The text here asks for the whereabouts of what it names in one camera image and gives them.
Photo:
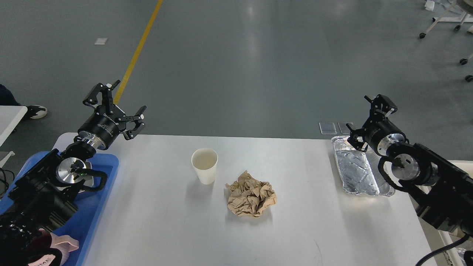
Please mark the pink mug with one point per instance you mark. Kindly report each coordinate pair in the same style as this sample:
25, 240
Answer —
64, 243

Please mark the crumpled brown paper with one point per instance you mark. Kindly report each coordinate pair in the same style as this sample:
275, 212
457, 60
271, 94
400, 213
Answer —
249, 196

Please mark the clear floor plate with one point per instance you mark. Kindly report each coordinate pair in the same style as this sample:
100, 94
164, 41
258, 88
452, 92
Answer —
344, 127
327, 128

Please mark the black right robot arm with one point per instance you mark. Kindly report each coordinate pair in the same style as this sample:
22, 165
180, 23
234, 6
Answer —
443, 192

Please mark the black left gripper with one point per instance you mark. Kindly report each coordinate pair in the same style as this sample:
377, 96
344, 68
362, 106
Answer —
103, 127

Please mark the white paper cup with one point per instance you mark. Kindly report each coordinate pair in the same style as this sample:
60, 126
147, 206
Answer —
204, 162

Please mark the aluminium foil tray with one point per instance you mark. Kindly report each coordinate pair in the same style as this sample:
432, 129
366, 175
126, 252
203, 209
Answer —
358, 170

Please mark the blue plastic tray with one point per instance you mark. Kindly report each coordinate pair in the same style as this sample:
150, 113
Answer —
83, 224

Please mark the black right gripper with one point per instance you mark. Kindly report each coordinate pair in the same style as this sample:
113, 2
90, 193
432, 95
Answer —
378, 135

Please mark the clear floor plate left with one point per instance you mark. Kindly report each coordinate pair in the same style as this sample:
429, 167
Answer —
327, 128

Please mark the clear floor plate right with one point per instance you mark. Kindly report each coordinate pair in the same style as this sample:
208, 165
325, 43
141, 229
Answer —
344, 127

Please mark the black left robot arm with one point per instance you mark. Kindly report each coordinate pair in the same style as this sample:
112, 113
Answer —
43, 198

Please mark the white side table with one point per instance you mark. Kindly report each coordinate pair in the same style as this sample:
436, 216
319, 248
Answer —
10, 116

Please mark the white paper scrap on floor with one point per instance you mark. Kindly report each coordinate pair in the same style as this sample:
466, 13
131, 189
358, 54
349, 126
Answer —
101, 41

